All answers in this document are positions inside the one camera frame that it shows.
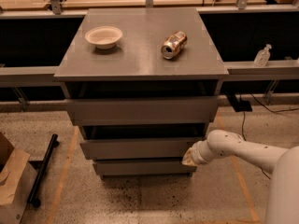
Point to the grey bottom drawer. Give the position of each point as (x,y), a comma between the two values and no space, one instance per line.
(170,166)

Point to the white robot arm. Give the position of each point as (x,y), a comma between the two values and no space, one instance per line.
(281,163)

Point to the crushed metallic soda can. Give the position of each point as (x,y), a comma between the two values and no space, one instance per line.
(173,45)

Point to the grey drawer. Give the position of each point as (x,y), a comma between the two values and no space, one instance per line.
(145,148)
(170,166)
(140,111)

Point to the grey top drawer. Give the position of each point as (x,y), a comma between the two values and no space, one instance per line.
(140,111)

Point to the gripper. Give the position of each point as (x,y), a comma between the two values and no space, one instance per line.
(196,153)

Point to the brown cardboard box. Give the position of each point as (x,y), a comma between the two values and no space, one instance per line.
(17,177)

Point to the clear sanitizer pump bottle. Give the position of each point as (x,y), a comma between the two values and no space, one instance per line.
(263,56)

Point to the black metal bar stand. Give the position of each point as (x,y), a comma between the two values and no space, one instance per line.
(41,168)

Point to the grey metal rail frame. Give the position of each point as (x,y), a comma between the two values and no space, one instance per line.
(222,44)

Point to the grey drawer cabinet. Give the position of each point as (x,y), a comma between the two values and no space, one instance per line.
(142,86)

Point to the black floor power box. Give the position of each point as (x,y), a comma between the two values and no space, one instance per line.
(239,105)

